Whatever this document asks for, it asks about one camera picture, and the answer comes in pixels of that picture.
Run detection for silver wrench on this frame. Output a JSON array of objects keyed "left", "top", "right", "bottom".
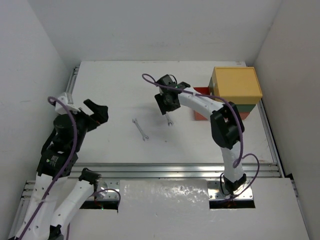
[
  {"left": 164, "top": 113, "right": 174, "bottom": 127},
  {"left": 132, "top": 118, "right": 149, "bottom": 141}
]

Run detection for red bottom drawer box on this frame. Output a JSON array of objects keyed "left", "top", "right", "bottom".
[{"left": 186, "top": 86, "right": 251, "bottom": 121}]

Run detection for green drawer box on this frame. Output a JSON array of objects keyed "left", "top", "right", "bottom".
[{"left": 208, "top": 77, "right": 257, "bottom": 113}]

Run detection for yellow top drawer box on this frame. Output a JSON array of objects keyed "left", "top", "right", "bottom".
[{"left": 208, "top": 66, "right": 263, "bottom": 105}]

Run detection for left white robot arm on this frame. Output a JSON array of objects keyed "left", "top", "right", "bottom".
[{"left": 11, "top": 96, "right": 109, "bottom": 240}]

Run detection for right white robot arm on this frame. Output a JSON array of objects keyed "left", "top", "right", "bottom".
[{"left": 153, "top": 74, "right": 247, "bottom": 194}]

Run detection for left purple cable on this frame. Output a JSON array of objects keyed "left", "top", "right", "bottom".
[{"left": 17, "top": 96, "right": 122, "bottom": 240}]

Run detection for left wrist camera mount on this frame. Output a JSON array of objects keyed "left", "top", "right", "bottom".
[{"left": 54, "top": 92, "right": 80, "bottom": 115}]

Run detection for left aluminium side rail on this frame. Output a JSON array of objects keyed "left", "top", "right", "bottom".
[{"left": 65, "top": 65, "right": 80, "bottom": 99}]

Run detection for aluminium front rail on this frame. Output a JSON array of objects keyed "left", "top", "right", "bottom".
[{"left": 44, "top": 162, "right": 283, "bottom": 180}]

